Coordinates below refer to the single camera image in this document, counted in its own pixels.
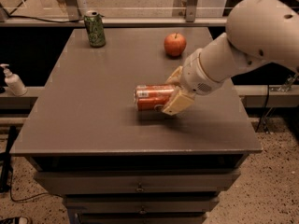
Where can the grey drawer cabinet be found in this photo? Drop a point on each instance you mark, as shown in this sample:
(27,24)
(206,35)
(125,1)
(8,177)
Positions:
(85,120)

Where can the black stand leg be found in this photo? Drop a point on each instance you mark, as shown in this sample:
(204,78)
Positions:
(5,159)

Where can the top grey drawer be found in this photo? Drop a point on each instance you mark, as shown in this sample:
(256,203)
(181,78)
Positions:
(136,181)

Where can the white pump bottle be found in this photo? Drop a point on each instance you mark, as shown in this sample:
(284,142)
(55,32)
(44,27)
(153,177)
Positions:
(13,81)

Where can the black and white shoe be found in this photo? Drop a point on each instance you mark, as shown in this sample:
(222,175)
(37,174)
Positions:
(16,220)

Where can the metal bracket on rail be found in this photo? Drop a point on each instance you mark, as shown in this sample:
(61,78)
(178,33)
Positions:
(287,85)

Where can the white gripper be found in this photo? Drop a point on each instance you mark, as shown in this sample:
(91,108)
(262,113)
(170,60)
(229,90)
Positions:
(193,75)

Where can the red coke can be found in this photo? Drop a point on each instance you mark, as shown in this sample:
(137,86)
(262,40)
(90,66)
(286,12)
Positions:
(152,97)

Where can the grey drawer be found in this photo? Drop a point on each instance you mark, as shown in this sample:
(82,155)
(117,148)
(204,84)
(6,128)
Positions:
(136,181)
(142,204)

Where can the green soda can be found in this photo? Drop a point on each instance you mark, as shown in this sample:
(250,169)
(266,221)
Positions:
(95,28)

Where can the red apple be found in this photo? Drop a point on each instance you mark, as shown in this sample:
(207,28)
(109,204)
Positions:
(175,44)

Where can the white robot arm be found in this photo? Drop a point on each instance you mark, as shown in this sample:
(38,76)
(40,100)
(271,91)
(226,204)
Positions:
(257,32)

